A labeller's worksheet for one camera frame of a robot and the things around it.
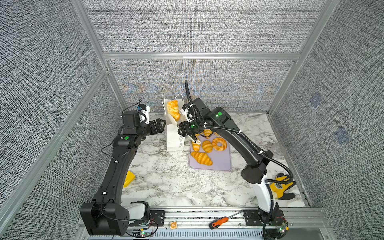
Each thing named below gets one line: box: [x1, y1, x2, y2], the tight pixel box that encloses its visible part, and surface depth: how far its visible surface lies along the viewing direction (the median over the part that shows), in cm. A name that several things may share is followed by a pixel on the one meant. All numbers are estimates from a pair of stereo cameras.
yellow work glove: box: [269, 172, 297, 200], surface depth 82 cm
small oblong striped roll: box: [192, 142, 201, 152], surface depth 99 cm
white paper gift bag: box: [161, 93, 186, 152], surface depth 87 cm
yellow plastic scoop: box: [123, 170, 136, 188], surface depth 87 cm
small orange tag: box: [170, 221, 177, 230], surface depth 73 cm
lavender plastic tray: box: [189, 139, 231, 171], surface depth 94 cm
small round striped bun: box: [202, 140, 213, 153], surface depth 99 cm
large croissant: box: [190, 151, 213, 166], surface depth 92 cm
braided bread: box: [167, 100, 181, 121], surface depth 78 cm
